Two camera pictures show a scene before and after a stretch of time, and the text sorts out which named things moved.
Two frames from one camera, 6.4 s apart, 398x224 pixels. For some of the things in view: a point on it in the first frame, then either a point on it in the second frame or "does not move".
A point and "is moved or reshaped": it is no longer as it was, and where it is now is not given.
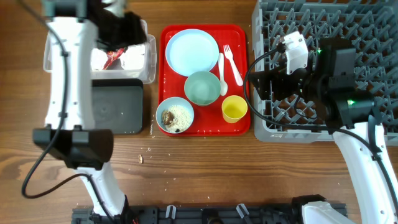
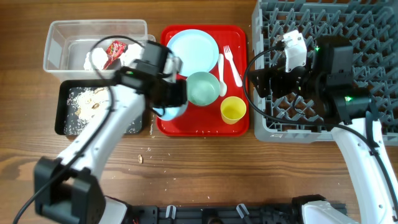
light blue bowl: (165, 105) is moved or reshaped
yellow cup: (234, 107) does not move
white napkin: (134, 57) does not move
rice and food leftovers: (176, 119) → (86, 106)
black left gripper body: (120, 32) → (170, 94)
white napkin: (98, 59) does not move
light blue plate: (191, 50) does not move
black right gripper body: (278, 84) does not move
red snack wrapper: (112, 56) does not move
